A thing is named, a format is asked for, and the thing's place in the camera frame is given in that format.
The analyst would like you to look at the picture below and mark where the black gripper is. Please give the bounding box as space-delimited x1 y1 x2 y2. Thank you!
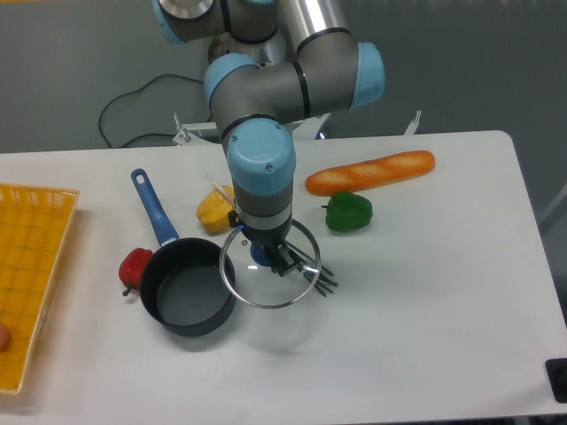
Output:
240 217 301 277

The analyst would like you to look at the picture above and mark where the glass lid with blue knob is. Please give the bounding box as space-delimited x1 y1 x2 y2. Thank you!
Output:
219 220 322 309

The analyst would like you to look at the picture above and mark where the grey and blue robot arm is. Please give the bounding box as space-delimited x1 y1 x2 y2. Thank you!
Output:
153 1 385 275

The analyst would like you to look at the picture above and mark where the green beans bunch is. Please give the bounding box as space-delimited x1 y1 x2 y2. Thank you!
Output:
287 242 338 298

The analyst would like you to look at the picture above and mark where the green bell pepper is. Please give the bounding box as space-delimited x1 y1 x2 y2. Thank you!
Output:
323 192 373 232

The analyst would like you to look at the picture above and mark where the yellow bell pepper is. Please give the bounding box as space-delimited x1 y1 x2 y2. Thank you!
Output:
196 185 234 235

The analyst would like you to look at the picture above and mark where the red bell pepper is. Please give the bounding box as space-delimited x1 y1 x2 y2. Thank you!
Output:
118 248 153 297

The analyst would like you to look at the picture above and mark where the baguette bread loaf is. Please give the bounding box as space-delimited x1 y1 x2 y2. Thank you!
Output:
304 151 436 196

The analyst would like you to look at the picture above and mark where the yellow wicker basket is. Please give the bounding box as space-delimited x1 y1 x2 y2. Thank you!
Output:
1 183 80 395

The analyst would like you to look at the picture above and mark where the black object at table corner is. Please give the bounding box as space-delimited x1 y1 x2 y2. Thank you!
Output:
545 358 567 404

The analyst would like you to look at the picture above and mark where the black saucepan with blue handle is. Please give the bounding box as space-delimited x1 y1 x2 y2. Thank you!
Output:
131 168 236 337

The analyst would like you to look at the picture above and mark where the black cable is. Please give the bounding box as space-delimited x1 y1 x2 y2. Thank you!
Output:
97 73 214 149

